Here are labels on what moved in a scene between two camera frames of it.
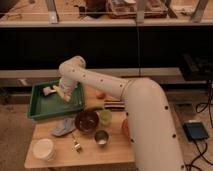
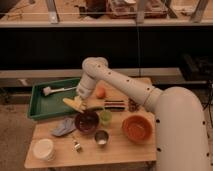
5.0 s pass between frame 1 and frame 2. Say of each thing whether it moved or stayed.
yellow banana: moved
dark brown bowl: stayed
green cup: stayed
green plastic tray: stayed
